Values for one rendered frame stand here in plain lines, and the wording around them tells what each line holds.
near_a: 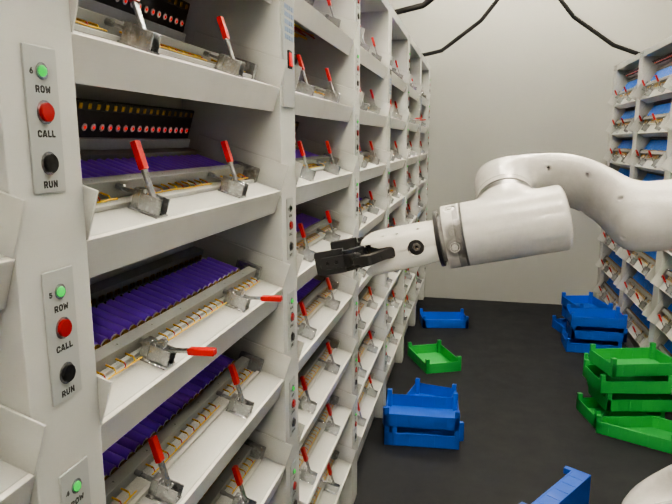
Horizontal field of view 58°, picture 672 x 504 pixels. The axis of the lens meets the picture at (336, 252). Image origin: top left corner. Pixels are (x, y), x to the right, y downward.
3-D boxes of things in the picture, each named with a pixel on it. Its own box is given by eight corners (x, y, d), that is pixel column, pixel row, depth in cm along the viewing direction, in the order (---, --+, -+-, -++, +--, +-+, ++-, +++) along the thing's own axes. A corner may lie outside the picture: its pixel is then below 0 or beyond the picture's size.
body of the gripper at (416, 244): (451, 272, 76) (365, 285, 79) (454, 257, 86) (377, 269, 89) (440, 213, 75) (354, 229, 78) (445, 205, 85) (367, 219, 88)
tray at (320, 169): (348, 186, 185) (362, 142, 181) (289, 207, 127) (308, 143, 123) (287, 165, 188) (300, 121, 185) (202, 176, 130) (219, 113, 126)
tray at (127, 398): (276, 308, 121) (290, 264, 119) (91, 462, 63) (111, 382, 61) (187, 273, 124) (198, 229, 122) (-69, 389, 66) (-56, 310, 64)
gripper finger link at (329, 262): (363, 272, 77) (313, 280, 78) (367, 267, 80) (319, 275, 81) (358, 248, 76) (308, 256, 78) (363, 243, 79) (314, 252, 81)
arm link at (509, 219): (456, 185, 81) (462, 234, 74) (560, 165, 78) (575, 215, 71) (465, 229, 87) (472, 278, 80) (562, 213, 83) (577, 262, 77)
